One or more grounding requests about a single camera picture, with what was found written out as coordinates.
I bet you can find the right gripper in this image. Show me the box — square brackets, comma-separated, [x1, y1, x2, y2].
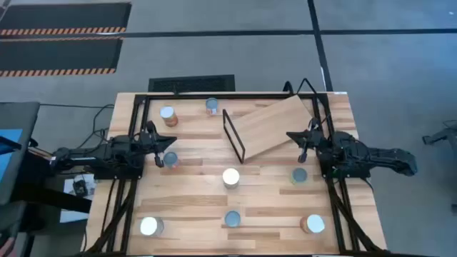
[286, 117, 328, 164]

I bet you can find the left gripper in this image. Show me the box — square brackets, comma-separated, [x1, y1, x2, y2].
[138, 120, 178, 168]

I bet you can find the short can teal red label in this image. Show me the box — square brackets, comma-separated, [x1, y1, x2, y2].
[163, 151, 180, 168]

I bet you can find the tall can orange label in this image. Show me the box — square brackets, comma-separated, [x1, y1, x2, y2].
[159, 106, 179, 128]

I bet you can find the green dotted can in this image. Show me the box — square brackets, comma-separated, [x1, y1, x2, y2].
[291, 167, 308, 185]

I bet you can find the can with pepper label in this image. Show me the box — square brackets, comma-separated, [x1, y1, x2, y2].
[205, 97, 219, 116]

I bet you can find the can with pale yellow label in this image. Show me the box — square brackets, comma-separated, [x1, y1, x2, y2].
[221, 167, 241, 190]

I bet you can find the large pale silver can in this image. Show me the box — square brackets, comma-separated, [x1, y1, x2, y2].
[139, 216, 165, 237]

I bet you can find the corn can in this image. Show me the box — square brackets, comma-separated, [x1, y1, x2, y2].
[299, 213, 326, 235]

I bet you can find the teal can orange slice print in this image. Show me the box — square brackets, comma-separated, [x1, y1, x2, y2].
[224, 210, 242, 228]

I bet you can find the black floor grille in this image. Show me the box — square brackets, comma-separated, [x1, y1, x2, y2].
[148, 74, 236, 94]

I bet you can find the white paper sheet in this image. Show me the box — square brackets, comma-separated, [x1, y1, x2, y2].
[59, 173, 98, 224]

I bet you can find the black mat hazard stripe edge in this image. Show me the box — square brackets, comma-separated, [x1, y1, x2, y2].
[0, 1, 133, 37]
[0, 37, 124, 78]

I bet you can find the black chair base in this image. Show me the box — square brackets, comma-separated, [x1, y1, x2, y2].
[422, 120, 457, 147]

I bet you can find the dark grey desk panel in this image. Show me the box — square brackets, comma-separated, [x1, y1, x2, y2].
[0, 101, 41, 206]

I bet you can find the blue screen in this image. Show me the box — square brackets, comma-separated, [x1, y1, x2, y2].
[0, 128, 24, 181]

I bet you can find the black metal rig frame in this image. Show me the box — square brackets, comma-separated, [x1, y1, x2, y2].
[84, 91, 388, 257]

